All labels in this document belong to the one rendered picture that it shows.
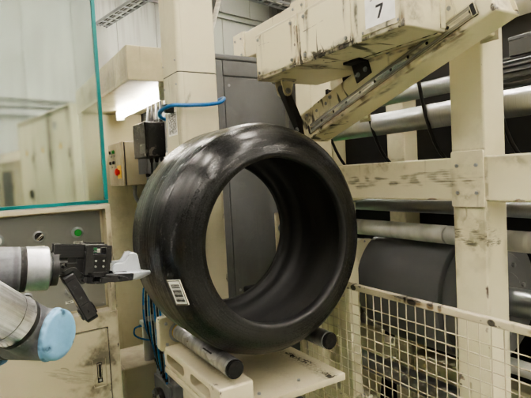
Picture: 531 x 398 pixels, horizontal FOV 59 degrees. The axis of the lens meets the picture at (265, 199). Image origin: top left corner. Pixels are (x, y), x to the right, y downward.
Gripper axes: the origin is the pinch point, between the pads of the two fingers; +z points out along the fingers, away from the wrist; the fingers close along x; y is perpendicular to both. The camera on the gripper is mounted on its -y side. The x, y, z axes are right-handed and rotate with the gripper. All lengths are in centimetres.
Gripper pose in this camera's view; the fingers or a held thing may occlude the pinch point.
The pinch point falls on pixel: (144, 275)
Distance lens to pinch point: 112.5
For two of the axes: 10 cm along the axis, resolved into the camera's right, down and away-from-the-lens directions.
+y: 0.5, -10.0, 0.1
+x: -5.3, -0.2, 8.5
